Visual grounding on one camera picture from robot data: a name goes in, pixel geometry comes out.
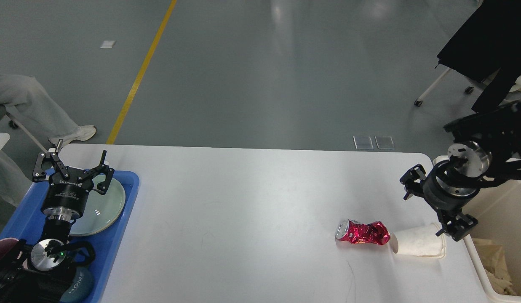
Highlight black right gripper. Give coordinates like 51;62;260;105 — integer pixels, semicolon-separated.
399;160;480;242

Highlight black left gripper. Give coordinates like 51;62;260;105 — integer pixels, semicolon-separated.
32;139;115;219

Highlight mint green plate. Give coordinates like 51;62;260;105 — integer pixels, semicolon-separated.
84;178;126;212

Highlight pink ribbed mug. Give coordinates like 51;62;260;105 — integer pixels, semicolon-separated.
0;237;19;260

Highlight dark teal mug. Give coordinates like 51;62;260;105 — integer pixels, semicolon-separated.
59;267;94;303

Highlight brown paper ball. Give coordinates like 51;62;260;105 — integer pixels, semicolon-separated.
484;263;518;296

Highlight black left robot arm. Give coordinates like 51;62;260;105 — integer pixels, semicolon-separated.
0;148;114;303

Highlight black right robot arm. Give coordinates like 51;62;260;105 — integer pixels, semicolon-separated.
400;101;521;241

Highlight white tissue roll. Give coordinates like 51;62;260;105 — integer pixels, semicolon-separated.
390;223;447;259

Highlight blue plastic tray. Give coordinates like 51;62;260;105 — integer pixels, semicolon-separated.
0;170;140;303

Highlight seated person grey trousers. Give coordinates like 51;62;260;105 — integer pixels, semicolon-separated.
0;74;96;207

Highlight red foil wrapper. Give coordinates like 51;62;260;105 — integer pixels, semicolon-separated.
335;219;391;245

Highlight beige plastic bin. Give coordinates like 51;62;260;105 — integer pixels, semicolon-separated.
433;155;521;303

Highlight grey chair with legs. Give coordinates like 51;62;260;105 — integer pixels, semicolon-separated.
0;105;47;162

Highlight black jacket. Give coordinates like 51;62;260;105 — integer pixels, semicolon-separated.
437;0;521;113

